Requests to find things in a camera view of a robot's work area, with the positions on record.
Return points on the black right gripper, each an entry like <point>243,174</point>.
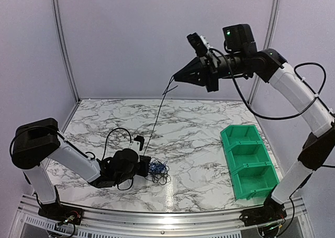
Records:
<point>207,72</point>

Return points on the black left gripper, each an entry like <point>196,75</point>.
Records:
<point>145,160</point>

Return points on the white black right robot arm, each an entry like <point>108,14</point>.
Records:
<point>275,70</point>

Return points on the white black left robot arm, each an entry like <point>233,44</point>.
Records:
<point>40,140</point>

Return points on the green three-compartment plastic bin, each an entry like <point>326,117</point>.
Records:
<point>251,170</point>

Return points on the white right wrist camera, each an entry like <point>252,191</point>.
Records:
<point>199,44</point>

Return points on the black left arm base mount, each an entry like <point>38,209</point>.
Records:
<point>59,212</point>

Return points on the aluminium back-right corner post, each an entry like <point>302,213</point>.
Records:
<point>268,41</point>

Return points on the aluminium front rail frame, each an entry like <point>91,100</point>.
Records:
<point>113,223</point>

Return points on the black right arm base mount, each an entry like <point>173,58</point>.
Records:
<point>264,214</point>

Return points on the aluminium back-left corner post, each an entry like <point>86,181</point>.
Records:
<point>64,51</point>

